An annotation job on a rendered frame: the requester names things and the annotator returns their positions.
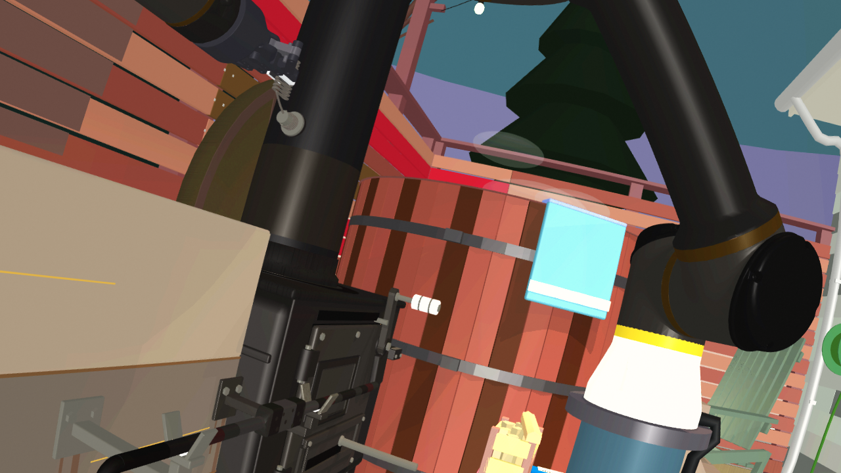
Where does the black heater door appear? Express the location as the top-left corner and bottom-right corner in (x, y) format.
(299, 314), (395, 436)

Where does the pale green slatted chair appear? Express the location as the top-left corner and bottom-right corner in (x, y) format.
(696, 335), (810, 473)

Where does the dark poker with loop handle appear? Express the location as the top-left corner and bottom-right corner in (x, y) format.
(95, 383), (380, 473)

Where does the white downpipe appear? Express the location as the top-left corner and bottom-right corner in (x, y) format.
(774, 95), (841, 473)

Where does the olive round disc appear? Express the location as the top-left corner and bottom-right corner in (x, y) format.
(176, 79), (279, 221)

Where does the dark green pine tree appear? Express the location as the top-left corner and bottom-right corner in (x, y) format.
(468, 0), (659, 203)

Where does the grey flue damper handle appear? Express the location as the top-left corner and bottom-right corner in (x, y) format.
(275, 89), (307, 138)

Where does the pale yellow blocky toy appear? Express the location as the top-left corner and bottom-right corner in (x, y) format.
(485, 411), (544, 473)

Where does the grey intake shutter lever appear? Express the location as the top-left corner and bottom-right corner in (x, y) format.
(337, 436), (419, 473)

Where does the light blue box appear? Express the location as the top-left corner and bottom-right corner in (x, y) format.
(524, 198), (629, 321)

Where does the brown plate with screws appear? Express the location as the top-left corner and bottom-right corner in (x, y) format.
(219, 64), (257, 116)

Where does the red-brown wooden railing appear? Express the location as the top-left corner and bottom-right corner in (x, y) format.
(384, 0), (841, 247)

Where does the white spool door handle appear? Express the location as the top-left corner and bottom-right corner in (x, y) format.
(394, 294), (443, 318)

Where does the grey door latch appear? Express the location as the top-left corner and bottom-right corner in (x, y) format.
(299, 388), (346, 424)

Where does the red-brown wooden hot tub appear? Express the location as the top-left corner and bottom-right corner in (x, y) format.
(335, 175), (635, 473)

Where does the green hose reel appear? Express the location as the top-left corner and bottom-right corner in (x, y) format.
(821, 322), (841, 372)

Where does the beige cabinet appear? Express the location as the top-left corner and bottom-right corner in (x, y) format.
(0, 145), (271, 473)

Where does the black hot-tub heater body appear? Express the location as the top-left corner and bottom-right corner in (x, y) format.
(209, 0), (421, 473)

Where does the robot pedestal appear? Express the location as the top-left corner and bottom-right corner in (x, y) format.
(565, 390), (721, 473)

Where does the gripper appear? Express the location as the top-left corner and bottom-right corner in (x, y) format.
(197, 0), (305, 99)

